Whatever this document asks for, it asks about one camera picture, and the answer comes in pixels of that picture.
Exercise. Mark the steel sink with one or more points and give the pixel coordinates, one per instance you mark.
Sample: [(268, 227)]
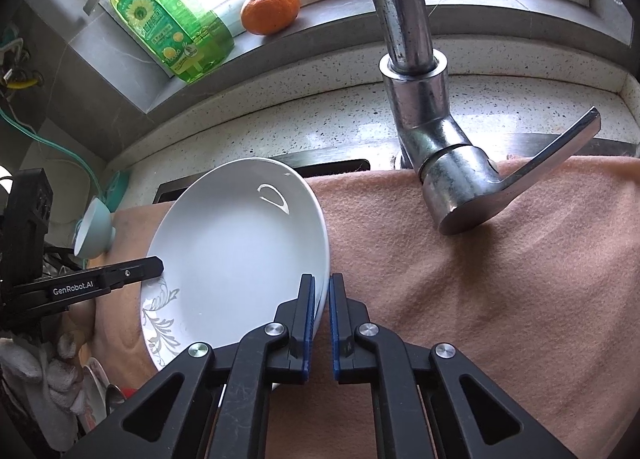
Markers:
[(330, 168)]

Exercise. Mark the green dish soap bottle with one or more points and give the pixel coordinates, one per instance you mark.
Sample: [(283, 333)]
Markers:
[(170, 24)]

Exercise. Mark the pink floral plate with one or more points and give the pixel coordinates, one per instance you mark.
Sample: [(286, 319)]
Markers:
[(95, 389)]

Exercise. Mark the white plate grey leaf print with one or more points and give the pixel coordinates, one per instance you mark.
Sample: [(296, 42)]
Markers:
[(160, 319)]

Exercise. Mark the peach towel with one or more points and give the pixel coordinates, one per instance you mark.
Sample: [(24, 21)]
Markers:
[(475, 314)]

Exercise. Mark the chrome faucet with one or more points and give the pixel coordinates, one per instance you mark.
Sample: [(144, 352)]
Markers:
[(415, 104)]

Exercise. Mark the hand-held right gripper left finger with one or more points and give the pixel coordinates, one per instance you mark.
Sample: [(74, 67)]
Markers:
[(306, 329)]

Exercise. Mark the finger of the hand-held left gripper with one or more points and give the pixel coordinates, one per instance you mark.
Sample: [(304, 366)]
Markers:
[(140, 271)]

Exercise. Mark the round teal power strip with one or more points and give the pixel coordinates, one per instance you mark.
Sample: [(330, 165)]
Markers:
[(119, 189)]

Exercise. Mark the orange tangerine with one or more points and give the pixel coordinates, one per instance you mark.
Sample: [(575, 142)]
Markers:
[(270, 11)]

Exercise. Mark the person's left hand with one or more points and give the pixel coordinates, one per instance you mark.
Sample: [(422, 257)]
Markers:
[(50, 389)]

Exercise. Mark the light blue bowl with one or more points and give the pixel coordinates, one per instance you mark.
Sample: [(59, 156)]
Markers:
[(92, 231)]

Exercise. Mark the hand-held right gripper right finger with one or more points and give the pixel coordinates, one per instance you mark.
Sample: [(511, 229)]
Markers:
[(336, 329)]

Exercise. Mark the plain white plate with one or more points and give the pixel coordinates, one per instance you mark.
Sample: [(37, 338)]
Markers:
[(235, 259)]

